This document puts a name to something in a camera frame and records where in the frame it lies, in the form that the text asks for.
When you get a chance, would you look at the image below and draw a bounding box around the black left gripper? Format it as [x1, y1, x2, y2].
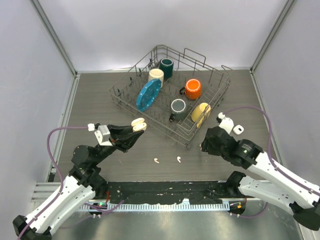
[92, 123, 144, 165]

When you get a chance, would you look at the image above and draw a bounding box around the beige earbud charging case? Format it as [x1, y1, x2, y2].
[131, 117, 147, 132]

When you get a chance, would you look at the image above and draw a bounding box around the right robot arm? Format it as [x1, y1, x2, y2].
[201, 126, 320, 231]

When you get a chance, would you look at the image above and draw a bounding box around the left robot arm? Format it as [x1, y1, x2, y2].
[12, 117, 147, 240]

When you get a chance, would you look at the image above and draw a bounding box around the white open earbud case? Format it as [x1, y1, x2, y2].
[232, 125, 244, 135]

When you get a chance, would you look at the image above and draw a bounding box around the yellow mug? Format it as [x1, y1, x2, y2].
[191, 102, 211, 128]

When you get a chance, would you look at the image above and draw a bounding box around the blue polka dot plate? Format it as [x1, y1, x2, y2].
[136, 78, 162, 112]

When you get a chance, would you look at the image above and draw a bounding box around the cream ribbed mug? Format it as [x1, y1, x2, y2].
[148, 68, 164, 87]

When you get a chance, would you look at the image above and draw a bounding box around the dark teal mug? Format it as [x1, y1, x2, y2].
[159, 58, 174, 79]

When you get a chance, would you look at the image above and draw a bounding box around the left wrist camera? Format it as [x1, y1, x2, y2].
[87, 123, 112, 146]

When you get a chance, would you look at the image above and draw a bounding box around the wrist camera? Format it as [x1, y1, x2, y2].
[87, 123, 112, 146]
[216, 112, 235, 134]

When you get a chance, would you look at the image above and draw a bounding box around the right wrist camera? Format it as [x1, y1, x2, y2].
[216, 112, 235, 134]

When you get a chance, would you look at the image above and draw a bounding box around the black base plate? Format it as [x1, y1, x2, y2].
[108, 181, 244, 205]

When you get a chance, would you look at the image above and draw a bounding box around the grey mug black handle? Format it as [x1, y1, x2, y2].
[169, 98, 188, 123]

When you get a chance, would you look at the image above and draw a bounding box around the orange mug black handle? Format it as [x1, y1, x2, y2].
[179, 78, 202, 100]

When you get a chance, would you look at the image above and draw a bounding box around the grey wire dish rack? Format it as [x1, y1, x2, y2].
[109, 44, 233, 149]

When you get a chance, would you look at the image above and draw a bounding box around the white slotted cable duct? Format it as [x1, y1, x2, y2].
[78, 198, 231, 212]

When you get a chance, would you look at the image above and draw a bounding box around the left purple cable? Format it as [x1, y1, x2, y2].
[16, 126, 126, 240]

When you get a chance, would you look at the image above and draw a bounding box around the left aluminium frame post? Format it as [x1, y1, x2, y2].
[29, 0, 78, 76]

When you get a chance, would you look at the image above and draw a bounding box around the aluminium frame post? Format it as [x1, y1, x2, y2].
[29, 0, 78, 76]
[250, 0, 297, 74]

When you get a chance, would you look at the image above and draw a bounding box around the right aluminium frame post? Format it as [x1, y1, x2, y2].
[250, 0, 297, 74]

